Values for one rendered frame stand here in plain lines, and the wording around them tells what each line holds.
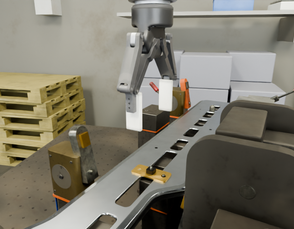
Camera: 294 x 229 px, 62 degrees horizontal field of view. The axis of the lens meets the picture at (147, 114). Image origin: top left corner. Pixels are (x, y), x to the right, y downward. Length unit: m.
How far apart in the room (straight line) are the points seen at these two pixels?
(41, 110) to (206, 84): 1.49
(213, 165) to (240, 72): 2.12
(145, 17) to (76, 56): 2.91
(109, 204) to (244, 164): 0.28
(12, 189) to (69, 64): 2.43
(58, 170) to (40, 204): 0.45
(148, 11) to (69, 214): 0.36
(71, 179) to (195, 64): 1.53
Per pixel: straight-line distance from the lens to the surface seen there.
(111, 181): 0.53
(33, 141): 2.69
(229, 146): 0.26
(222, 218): 0.27
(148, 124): 0.86
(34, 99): 2.45
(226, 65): 1.95
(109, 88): 3.22
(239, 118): 0.34
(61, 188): 0.62
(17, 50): 3.79
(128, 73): 0.40
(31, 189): 1.13
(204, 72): 1.95
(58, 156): 0.58
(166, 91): 0.55
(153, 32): 0.46
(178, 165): 0.59
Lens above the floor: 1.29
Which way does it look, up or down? 18 degrees down
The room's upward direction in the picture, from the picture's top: straight up
